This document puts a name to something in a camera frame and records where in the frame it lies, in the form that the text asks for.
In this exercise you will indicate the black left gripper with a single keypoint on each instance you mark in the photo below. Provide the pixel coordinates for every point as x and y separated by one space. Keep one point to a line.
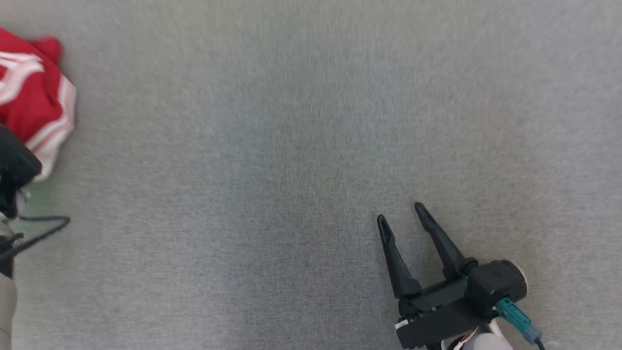
14 167

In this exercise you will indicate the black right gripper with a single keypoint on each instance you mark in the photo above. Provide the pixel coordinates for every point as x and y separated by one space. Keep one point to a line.
437 316

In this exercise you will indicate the red white basketball jersey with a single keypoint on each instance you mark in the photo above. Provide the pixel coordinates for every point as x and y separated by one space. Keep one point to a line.
29 97

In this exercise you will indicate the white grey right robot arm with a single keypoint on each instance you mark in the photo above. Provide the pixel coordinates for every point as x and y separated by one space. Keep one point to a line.
481 340

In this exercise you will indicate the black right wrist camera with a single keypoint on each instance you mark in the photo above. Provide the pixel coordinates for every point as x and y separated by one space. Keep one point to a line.
498 284

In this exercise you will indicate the teal right camera connector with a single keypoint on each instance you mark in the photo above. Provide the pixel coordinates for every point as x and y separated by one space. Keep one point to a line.
517 318

